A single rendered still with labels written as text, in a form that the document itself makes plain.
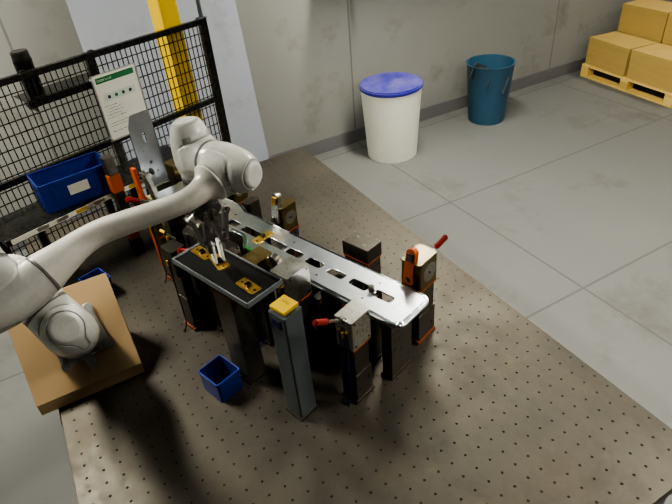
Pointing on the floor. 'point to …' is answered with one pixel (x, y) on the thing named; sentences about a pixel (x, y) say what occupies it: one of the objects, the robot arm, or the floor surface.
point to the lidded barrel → (391, 115)
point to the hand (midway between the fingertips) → (216, 251)
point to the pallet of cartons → (636, 51)
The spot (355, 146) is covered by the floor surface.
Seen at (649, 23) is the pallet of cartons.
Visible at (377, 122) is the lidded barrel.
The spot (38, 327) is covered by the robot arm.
